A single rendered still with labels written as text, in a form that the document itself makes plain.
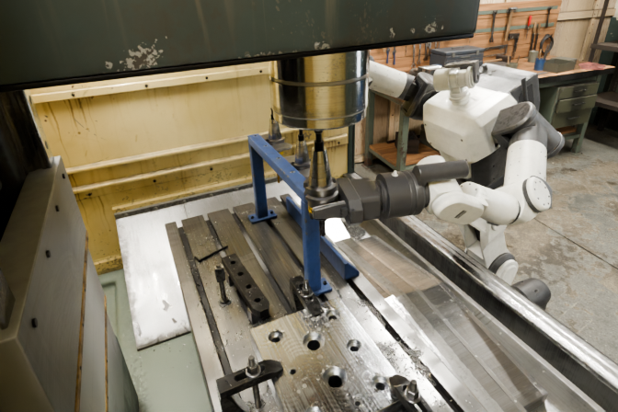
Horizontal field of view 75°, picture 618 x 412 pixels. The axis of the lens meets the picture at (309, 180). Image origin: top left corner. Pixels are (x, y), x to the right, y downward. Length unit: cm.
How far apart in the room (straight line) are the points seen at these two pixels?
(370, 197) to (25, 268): 51
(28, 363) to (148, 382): 97
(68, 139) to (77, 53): 123
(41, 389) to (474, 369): 105
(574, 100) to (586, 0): 141
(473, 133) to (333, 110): 72
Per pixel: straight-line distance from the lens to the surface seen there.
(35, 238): 61
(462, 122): 128
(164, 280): 161
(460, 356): 130
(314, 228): 104
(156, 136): 168
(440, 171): 76
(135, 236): 173
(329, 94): 59
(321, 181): 71
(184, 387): 139
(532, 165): 109
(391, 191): 74
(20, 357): 48
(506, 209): 93
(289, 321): 98
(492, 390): 127
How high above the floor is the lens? 169
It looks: 27 degrees down
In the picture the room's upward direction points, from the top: 2 degrees counter-clockwise
